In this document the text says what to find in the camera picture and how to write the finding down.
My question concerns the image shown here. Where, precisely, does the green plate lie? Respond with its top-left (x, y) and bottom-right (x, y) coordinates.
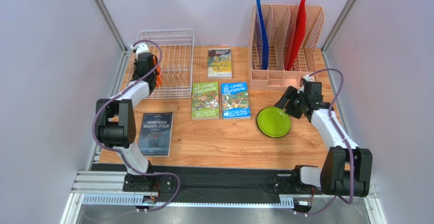
top-left (255, 107), bottom-right (292, 138)

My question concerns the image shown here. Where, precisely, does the orange plate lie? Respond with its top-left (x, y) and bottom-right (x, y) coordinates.
top-left (153, 55), bottom-right (162, 88)

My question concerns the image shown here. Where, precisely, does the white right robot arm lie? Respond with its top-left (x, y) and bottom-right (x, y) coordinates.
top-left (275, 81), bottom-right (373, 198)

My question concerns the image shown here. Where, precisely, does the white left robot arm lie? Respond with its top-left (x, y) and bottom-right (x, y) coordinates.
top-left (92, 51), bottom-right (159, 179)

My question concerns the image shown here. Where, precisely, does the red folder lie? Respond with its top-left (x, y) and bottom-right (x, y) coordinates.
top-left (285, 0), bottom-right (307, 71)

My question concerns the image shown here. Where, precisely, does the pink plastic file organizer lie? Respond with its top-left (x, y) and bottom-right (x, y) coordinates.
top-left (248, 4), bottom-right (325, 92)

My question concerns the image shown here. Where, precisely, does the blue 26-storey treehouse book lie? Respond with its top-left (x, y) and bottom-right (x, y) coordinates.
top-left (221, 82), bottom-right (251, 120)

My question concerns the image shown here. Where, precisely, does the blue folder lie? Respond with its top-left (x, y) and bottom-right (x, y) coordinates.
top-left (255, 0), bottom-right (269, 70)

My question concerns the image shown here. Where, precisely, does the green 65-storey treehouse book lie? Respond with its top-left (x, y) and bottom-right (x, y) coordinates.
top-left (191, 81), bottom-right (220, 120)

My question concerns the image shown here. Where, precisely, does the small yellow cover book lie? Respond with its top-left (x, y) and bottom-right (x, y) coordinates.
top-left (207, 48), bottom-right (233, 79)

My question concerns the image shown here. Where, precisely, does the nineteen eighty-four book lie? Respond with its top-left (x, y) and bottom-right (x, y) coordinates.
top-left (138, 112), bottom-right (174, 157)

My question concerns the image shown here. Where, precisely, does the black base mat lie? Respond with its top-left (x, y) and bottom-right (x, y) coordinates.
top-left (90, 164), bottom-right (324, 204)

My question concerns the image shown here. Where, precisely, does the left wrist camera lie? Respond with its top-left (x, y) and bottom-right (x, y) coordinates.
top-left (131, 42), bottom-right (150, 55)

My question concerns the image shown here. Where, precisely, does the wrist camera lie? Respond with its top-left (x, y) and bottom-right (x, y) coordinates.
top-left (131, 42), bottom-right (150, 55)
top-left (301, 74), bottom-right (316, 85)

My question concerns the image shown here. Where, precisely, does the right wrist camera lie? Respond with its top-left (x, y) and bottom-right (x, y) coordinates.
top-left (301, 74), bottom-right (316, 85)

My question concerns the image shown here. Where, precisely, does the white wire dish rack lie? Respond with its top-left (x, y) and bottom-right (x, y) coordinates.
top-left (137, 29), bottom-right (198, 99)

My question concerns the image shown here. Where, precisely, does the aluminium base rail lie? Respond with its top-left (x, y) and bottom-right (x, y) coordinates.
top-left (70, 170), bottom-right (378, 208)

